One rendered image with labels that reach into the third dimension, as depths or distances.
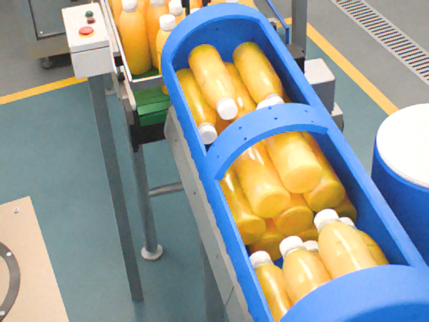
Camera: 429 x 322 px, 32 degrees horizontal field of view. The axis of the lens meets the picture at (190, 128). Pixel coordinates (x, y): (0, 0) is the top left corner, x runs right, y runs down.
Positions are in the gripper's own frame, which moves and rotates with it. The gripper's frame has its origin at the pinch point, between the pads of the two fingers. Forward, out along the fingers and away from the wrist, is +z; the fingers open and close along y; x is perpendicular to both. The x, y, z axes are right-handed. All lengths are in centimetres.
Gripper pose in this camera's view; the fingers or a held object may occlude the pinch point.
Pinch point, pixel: (196, 5)
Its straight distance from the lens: 187.5
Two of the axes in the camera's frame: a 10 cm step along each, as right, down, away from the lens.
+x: -2.3, -5.9, 7.7
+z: 0.8, 7.8, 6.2
